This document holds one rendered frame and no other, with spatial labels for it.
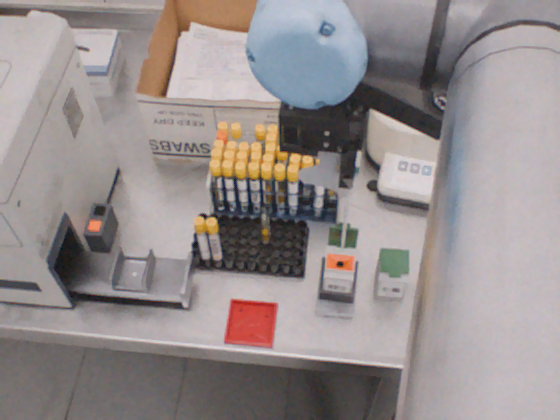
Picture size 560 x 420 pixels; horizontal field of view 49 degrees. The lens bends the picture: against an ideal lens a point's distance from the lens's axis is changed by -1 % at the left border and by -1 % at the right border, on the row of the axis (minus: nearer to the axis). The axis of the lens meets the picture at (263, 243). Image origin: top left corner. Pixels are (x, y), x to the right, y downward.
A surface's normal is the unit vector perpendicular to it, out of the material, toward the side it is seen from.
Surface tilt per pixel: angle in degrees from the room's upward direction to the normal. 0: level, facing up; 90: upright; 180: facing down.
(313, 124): 90
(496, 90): 27
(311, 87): 90
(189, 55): 1
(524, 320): 12
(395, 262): 0
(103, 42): 1
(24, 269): 90
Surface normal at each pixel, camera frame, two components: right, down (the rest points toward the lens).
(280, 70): -0.28, 0.81
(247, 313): -0.04, -0.55
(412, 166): -0.15, -0.15
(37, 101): 0.99, 0.07
